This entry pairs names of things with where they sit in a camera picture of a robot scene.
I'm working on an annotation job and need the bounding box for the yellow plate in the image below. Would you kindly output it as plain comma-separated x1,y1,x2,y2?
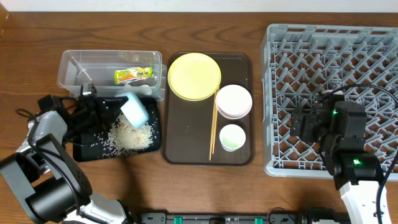
167,53,221,101

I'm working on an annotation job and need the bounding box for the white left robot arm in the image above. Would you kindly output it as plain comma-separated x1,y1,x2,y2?
1,93,142,223

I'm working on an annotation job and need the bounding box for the pink bowl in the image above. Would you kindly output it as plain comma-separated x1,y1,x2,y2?
215,85,252,120

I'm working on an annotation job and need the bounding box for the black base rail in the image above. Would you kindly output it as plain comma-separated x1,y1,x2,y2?
140,207,351,224

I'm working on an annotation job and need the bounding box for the clear plastic bin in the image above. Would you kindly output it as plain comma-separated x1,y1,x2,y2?
57,50,167,101

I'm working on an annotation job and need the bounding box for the grey dishwasher rack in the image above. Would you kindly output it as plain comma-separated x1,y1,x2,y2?
261,24,397,179

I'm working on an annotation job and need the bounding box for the green snack wrapper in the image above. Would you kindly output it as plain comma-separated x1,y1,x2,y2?
114,67,154,85

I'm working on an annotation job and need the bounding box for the dark brown serving tray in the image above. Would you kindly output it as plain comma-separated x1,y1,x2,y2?
161,53,255,166

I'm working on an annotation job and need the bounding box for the white cup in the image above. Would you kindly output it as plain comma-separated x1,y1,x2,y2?
219,124,246,152

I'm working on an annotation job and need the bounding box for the white tissue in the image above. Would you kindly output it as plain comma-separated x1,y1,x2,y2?
123,84,153,96

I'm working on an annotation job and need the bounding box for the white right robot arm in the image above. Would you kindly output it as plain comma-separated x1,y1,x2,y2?
290,93,391,223

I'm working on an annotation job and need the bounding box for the black waste tray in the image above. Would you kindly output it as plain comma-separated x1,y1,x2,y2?
73,98,161,162

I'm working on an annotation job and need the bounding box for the wooden chopstick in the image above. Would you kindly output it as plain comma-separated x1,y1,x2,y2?
211,86,220,156
208,88,219,161

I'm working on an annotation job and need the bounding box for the light blue bowl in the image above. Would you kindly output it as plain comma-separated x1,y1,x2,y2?
116,92,149,129

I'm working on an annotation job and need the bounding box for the rice pile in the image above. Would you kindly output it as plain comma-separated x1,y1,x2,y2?
83,112,156,157

